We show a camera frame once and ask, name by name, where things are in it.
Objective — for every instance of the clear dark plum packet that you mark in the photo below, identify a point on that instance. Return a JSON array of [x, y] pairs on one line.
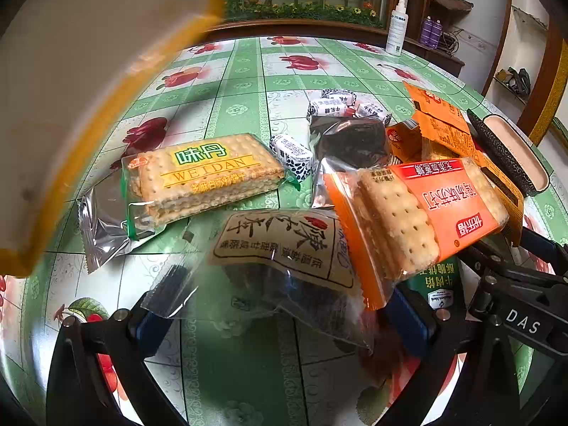
[[275, 248]]

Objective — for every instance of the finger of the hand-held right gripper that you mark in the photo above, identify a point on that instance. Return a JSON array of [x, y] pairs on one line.
[[541, 242], [510, 264]]

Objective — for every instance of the large orange snack packet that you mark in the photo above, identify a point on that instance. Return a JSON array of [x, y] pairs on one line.
[[501, 191]]

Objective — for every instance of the orange clear-window cracker packet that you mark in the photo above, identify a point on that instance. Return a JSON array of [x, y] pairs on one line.
[[412, 213]]

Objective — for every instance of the yellow cardboard box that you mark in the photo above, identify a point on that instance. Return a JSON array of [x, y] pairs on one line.
[[66, 75]]

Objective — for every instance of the white spray bottle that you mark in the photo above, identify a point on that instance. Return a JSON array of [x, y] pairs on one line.
[[396, 31]]

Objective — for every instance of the brown wooden wall shelf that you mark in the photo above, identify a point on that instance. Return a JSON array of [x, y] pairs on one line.
[[448, 3]]

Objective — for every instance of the green cracker packet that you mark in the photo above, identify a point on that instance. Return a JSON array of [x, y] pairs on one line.
[[199, 173]]

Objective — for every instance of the dark grey bundle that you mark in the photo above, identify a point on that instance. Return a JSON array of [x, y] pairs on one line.
[[514, 80]]

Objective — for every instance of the black patterned glasses case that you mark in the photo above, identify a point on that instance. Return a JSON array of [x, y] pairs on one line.
[[510, 151]]

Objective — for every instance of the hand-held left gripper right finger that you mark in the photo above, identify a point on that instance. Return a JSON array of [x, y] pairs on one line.
[[410, 319]]

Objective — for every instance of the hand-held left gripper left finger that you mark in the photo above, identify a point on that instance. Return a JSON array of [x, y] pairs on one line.
[[148, 333]]

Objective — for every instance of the silver foil snack packet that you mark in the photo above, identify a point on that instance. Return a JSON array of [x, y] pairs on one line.
[[100, 230], [350, 142]]

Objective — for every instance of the dark green snack packet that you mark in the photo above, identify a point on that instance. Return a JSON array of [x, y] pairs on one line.
[[439, 288]]

